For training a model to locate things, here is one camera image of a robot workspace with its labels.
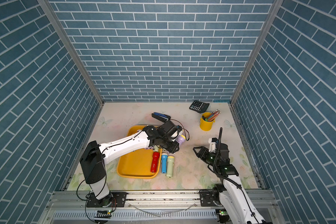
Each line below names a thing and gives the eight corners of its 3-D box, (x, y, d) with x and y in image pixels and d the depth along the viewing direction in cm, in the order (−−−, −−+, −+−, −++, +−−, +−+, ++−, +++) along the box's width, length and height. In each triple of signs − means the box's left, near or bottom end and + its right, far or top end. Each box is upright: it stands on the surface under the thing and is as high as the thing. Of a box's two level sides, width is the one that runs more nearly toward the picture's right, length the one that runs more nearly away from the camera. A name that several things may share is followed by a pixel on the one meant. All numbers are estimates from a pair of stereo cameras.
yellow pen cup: (200, 130, 104) (202, 122, 96) (198, 120, 111) (200, 112, 103) (212, 130, 104) (215, 122, 97) (210, 120, 111) (213, 112, 103)
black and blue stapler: (151, 117, 113) (150, 115, 111) (154, 112, 117) (154, 110, 115) (167, 123, 109) (167, 121, 107) (170, 118, 113) (170, 116, 111)
